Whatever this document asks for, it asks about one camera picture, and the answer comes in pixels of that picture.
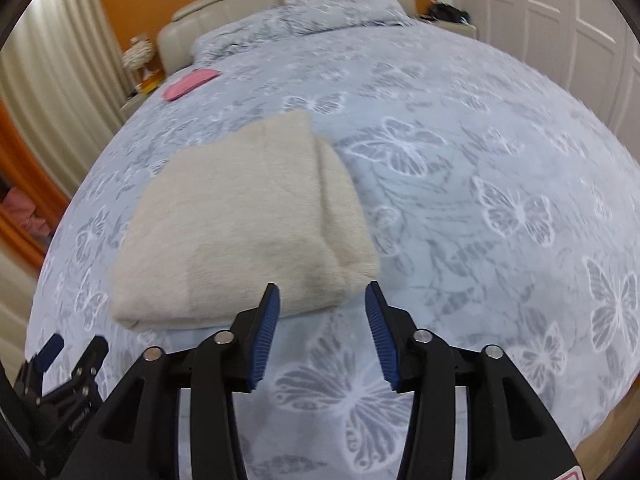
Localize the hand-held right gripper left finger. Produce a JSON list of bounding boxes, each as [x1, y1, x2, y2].
[[57, 282, 281, 480]]

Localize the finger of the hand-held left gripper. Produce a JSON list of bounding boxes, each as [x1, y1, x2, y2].
[[20, 334, 66, 386], [67, 335, 110, 396]]

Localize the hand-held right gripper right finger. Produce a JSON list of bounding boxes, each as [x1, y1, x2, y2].
[[364, 281, 583, 480]]

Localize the cream fuzzy cardigan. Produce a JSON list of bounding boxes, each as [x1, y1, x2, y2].
[[110, 109, 383, 332]]

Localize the pink clothes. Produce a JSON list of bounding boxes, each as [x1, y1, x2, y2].
[[2, 187, 51, 241]]

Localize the bed with butterfly bedspread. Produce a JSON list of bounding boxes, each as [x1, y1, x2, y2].
[[25, 0, 640, 480]]

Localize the pink flat item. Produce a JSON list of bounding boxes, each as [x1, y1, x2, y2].
[[161, 68, 221, 102]]

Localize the yellow box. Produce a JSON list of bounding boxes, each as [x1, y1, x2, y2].
[[137, 67, 166, 95]]

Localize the cream curtain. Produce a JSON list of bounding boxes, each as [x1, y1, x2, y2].
[[0, 0, 128, 201]]

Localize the white nightstand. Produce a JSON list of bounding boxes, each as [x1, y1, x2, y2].
[[417, 14, 478, 40]]

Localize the black bag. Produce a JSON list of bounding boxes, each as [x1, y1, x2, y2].
[[427, 2, 471, 23]]

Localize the white panelled wardrobe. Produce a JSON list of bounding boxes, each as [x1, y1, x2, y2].
[[432, 0, 640, 146]]

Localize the white rope ornament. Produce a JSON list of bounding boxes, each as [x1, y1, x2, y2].
[[123, 34, 156, 73]]

